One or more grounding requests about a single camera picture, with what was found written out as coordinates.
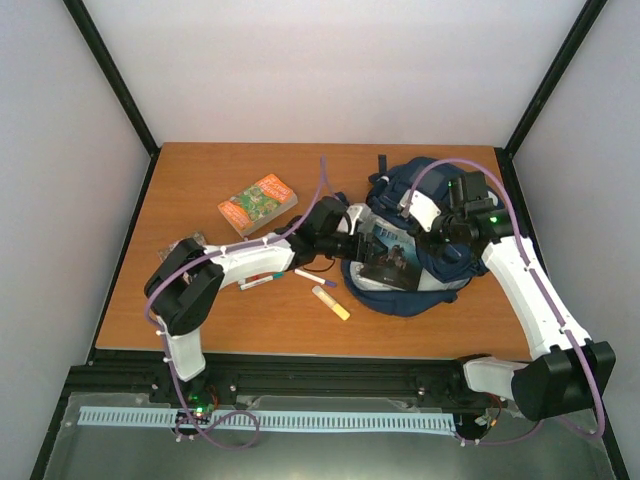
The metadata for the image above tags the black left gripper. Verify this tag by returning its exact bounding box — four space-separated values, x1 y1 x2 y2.
318 232 389 265

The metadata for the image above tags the dark blue Wuthering Heights book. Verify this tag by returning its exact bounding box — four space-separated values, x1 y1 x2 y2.
357 219 423 291

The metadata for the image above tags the navy blue student backpack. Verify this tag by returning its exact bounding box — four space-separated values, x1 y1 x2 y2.
341 157 488 317

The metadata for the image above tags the orange green paperback book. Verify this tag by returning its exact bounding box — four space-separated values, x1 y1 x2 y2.
218 174 298 237

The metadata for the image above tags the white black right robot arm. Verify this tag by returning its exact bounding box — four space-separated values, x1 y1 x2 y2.
403 171 616 425

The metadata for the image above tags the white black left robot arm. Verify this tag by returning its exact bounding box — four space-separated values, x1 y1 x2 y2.
144 196 388 403

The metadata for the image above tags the purple capped white marker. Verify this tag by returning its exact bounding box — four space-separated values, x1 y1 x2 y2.
293 269 337 288

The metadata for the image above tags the yellow highlighter pen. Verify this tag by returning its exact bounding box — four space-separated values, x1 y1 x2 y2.
312 286 350 321

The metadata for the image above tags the green capped white marker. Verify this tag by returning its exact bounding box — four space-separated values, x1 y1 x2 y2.
239 272 284 291

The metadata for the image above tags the red capped white marker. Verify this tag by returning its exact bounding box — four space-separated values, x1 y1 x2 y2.
238 274 262 285

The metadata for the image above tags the pink illustrated paperback book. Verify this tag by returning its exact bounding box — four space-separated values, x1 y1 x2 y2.
158 230 209 262

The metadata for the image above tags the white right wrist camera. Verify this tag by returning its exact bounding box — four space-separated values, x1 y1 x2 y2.
399 190 442 232

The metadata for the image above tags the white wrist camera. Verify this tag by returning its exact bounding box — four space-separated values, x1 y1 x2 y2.
399 190 442 232
345 203 371 235

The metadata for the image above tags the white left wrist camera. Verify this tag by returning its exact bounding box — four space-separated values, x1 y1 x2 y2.
345 203 371 235

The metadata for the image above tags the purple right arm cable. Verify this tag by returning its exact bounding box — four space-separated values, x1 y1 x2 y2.
407 158 606 448

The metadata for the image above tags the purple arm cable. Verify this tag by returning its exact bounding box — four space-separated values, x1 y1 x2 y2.
407 158 606 448
143 155 329 450

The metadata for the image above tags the black right frame post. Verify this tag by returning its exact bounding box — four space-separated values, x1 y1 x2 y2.
503 0 609 155

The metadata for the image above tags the black frame post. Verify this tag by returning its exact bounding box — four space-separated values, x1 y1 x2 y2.
503 0 609 155
62 0 161 156

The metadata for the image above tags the light blue slotted cable duct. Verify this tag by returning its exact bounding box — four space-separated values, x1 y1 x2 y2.
77 406 456 435

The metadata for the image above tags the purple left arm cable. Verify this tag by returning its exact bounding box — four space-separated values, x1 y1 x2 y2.
143 155 329 450

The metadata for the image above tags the black aluminium frame rail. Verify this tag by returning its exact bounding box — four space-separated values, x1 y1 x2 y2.
63 349 496 410

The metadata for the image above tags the black left frame post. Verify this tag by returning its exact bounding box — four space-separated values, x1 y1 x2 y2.
62 0 161 156

